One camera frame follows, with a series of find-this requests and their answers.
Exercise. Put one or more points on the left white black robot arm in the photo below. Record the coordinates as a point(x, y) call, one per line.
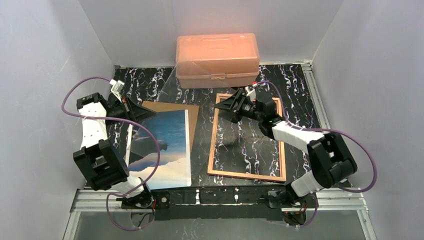
point(102, 165)

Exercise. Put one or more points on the brown cardboard backing board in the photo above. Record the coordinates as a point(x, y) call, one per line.
point(193, 111)

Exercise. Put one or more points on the pink wooden picture frame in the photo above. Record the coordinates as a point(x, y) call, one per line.
point(240, 150)

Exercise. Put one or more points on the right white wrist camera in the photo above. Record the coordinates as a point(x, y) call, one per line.
point(250, 91)

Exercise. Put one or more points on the aluminium right side rail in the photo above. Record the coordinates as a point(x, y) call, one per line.
point(315, 94)

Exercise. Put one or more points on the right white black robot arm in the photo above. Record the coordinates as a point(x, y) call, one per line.
point(329, 157)

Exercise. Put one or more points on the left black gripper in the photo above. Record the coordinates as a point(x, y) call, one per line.
point(128, 108)

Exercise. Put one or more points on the landscape photo print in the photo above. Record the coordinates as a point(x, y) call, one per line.
point(166, 161)

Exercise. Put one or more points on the aluminium front rail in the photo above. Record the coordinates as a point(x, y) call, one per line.
point(328, 199)

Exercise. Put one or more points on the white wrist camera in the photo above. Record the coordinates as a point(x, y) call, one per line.
point(250, 91)
point(116, 87)

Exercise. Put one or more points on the aluminium rail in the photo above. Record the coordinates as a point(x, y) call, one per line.
point(315, 94)
point(328, 199)

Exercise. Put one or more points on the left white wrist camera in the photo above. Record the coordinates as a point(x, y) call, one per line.
point(116, 87)

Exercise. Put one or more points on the orange plastic storage box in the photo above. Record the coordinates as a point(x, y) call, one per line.
point(216, 60)

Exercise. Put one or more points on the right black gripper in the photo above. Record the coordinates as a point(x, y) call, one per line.
point(239, 105)

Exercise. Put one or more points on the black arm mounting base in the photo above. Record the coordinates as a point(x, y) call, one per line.
point(267, 207)

